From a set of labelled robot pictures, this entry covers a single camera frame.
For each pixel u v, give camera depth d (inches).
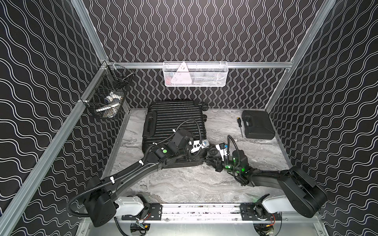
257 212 26.0
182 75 34.5
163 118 33.5
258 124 41.3
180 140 21.7
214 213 30.0
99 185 16.1
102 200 15.0
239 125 43.2
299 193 17.2
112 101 33.7
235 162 27.5
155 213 29.2
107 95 34.4
